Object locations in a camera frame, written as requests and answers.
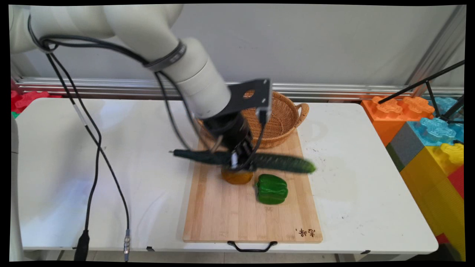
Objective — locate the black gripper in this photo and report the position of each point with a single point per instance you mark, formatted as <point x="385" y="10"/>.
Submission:
<point x="230" y="129"/>

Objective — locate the long green cucumber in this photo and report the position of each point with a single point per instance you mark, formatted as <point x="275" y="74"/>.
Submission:
<point x="282" y="163"/>

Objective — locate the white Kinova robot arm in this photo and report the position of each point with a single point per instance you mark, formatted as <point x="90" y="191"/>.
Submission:
<point x="148" y="29"/>

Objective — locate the orange round vegetable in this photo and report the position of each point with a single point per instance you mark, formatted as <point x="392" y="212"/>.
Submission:
<point x="237" y="177"/>

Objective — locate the green bell pepper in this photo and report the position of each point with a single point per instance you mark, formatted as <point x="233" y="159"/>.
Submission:
<point x="272" y="189"/>

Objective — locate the bamboo cutting board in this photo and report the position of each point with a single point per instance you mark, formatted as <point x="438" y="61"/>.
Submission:
<point x="230" y="211"/>

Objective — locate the woven wicker basket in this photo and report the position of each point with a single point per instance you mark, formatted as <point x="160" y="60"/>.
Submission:
<point x="284" y="115"/>

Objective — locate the orange foam block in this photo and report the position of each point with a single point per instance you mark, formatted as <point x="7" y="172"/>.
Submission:
<point x="386" y="115"/>

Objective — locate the grey foam block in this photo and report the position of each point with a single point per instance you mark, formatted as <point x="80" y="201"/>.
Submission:
<point x="406" y="146"/>

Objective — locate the blue foam block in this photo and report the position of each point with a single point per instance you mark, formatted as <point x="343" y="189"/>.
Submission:
<point x="434" y="131"/>

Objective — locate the black tripod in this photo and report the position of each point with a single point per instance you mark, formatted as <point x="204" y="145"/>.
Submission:
<point x="430" y="81"/>

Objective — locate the red foam block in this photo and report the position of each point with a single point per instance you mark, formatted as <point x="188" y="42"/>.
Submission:
<point x="457" y="180"/>

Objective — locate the red foam puzzle pieces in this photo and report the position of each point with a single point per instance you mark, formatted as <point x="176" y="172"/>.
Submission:
<point x="29" y="99"/>

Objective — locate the black camera mounting plate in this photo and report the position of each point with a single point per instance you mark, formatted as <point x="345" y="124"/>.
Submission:
<point x="256" y="92"/>

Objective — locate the aluminium rail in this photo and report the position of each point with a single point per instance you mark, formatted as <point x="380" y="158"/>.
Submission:
<point x="111" y="86"/>

